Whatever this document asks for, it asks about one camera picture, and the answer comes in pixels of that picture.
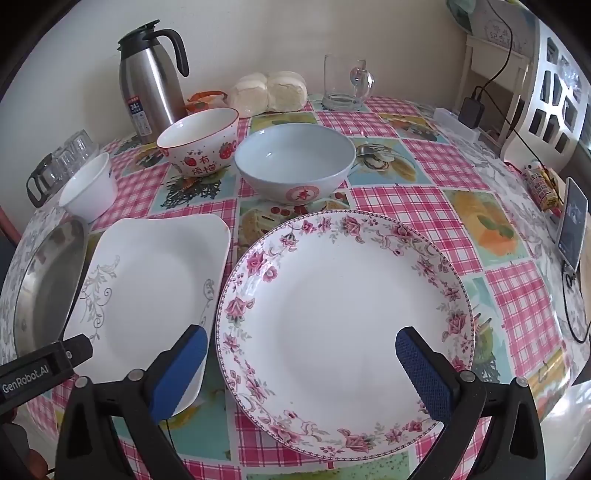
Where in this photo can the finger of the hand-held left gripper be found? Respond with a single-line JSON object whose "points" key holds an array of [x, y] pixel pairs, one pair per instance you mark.
{"points": [[41, 367]]}

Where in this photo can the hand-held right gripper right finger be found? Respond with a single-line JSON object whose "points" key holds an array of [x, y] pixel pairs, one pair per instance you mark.
{"points": [[422, 374]]}

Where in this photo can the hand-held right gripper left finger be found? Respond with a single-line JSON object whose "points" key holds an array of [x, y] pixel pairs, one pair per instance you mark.
{"points": [[180, 369]]}

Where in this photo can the stainless steel basin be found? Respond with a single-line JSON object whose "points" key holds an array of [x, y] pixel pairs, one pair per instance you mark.
{"points": [[46, 286]]}

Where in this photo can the white square plate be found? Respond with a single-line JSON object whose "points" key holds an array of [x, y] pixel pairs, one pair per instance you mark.
{"points": [[147, 281]]}

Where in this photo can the floral round plate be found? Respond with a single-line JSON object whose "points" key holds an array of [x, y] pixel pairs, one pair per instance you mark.
{"points": [[341, 314]]}

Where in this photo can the small white bowl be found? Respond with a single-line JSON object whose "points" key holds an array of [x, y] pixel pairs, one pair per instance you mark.
{"points": [[90, 189]]}

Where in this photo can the strawberry print bowl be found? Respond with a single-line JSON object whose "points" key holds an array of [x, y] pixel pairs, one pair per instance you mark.
{"points": [[198, 143]]}

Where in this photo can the clear glass cup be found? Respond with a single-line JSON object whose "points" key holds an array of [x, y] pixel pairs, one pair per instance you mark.
{"points": [[67, 164], [85, 145]]}

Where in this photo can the smartphone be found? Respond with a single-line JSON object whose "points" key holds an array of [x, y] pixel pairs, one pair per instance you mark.
{"points": [[572, 226]]}

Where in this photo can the pink checked printed tablecloth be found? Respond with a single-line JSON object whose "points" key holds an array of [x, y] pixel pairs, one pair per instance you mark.
{"points": [[461, 166]]}

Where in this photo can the colourful snack packet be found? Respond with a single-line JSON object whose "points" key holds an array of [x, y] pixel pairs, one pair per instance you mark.
{"points": [[540, 187]]}

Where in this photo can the pale blue bowl red emblem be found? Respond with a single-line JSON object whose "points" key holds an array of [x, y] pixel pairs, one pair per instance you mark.
{"points": [[295, 157]]}

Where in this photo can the white power strip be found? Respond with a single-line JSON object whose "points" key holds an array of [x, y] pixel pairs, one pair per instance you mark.
{"points": [[450, 121]]}

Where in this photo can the black charger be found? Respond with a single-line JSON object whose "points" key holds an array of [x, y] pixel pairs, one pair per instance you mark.
{"points": [[472, 110]]}

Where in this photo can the orange snack packet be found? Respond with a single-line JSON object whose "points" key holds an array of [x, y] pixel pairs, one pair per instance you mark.
{"points": [[205, 101]]}

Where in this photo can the steamed buns plastic pack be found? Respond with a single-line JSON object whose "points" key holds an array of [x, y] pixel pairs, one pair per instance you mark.
{"points": [[288, 92], [249, 94]]}

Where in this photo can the stainless steel thermos jug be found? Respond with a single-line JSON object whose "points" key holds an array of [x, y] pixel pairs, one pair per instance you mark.
{"points": [[147, 78]]}

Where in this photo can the clear glass mug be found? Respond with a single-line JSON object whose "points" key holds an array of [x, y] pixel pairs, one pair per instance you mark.
{"points": [[341, 83]]}

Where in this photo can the white plastic chair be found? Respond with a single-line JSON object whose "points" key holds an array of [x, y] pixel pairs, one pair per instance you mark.
{"points": [[535, 92]]}

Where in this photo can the grey printed bag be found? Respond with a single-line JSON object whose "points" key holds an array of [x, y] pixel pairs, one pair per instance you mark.
{"points": [[489, 27]]}

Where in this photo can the teal cloth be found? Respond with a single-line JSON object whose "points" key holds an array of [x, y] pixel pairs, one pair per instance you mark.
{"points": [[459, 14]]}

